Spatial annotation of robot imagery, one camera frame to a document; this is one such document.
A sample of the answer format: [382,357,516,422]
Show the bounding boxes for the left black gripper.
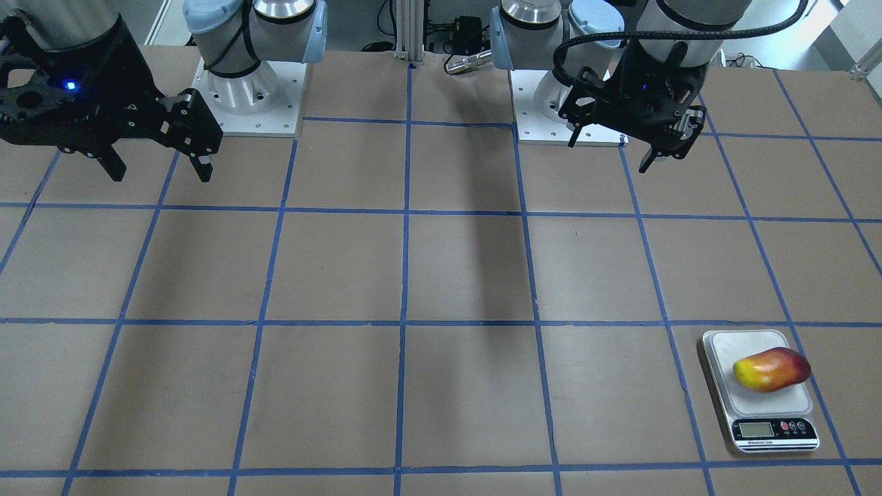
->
[558,41,709,174]

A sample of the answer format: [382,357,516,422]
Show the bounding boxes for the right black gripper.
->
[1,15,223,183]

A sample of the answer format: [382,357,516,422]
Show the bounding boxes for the red yellow mango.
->
[732,347,812,393]

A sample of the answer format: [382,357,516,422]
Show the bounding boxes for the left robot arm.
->
[488,1,749,172]

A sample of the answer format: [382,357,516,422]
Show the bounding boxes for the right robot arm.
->
[2,1,327,183]

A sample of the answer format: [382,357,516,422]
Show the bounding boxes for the silver metal cylinder tool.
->
[443,50,493,76]

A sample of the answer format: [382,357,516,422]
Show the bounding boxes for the black power box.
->
[451,16,482,47]

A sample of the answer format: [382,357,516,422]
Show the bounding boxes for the silver digital kitchen scale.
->
[699,329,820,454]

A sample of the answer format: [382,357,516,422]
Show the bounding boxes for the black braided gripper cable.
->
[553,0,810,90]

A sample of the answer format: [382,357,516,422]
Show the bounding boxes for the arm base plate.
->
[509,68,629,147]
[192,59,309,138]

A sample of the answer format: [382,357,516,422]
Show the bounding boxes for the aluminium frame post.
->
[390,0,427,66]

